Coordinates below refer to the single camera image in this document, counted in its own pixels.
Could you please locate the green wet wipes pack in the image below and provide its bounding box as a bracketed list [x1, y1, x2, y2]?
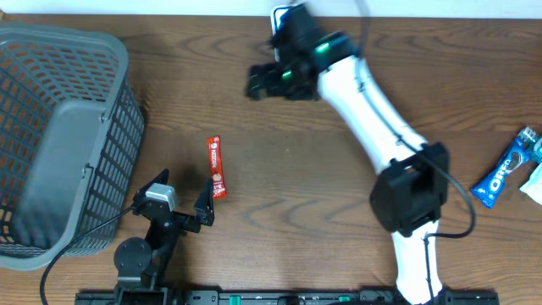
[520, 164, 542, 205]

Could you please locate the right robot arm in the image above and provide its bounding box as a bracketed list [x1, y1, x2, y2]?
[246, 3, 449, 304]

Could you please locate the blue Oreo cookie pack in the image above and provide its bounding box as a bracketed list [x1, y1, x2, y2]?
[471, 136, 531, 208]

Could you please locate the grey plastic basket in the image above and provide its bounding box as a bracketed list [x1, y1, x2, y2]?
[1, 22, 144, 271]

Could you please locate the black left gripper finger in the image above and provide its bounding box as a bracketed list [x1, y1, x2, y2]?
[194, 178, 215, 227]
[137, 169, 169, 195]

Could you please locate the teal mouthwash bottle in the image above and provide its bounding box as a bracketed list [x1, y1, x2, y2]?
[518, 127, 541, 164]

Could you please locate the white barcode scanner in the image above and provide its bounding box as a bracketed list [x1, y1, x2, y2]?
[269, 5, 291, 62]

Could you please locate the red Nescafe stick sachet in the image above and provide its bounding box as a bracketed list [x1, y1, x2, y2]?
[207, 136, 227, 199]

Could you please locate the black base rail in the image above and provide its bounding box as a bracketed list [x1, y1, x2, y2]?
[75, 286, 501, 305]

